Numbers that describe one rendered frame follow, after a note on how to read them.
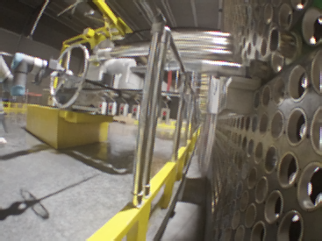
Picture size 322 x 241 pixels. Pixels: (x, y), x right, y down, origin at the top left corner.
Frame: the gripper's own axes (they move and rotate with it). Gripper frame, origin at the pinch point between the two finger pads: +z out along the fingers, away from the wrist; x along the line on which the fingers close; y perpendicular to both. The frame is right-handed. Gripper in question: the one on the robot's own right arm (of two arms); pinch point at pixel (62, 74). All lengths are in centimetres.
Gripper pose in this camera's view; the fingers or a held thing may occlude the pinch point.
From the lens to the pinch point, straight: 87.1
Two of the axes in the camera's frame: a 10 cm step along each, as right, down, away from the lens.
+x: -9.5, 1.3, 3.0
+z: 3.0, 0.0, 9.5
